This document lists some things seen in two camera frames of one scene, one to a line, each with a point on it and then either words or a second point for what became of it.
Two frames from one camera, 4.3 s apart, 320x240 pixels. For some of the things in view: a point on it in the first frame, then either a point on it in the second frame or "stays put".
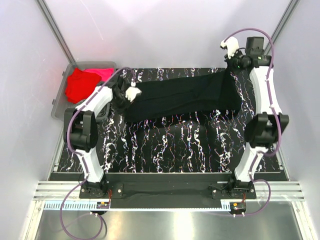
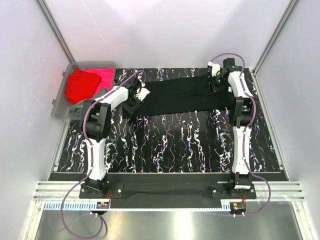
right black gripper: x=229 y=61 → x=212 y=88
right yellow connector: x=237 y=207 stays put
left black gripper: x=126 y=106 → x=130 y=110
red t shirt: x=80 y=84 stays put
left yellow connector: x=103 y=205 stays put
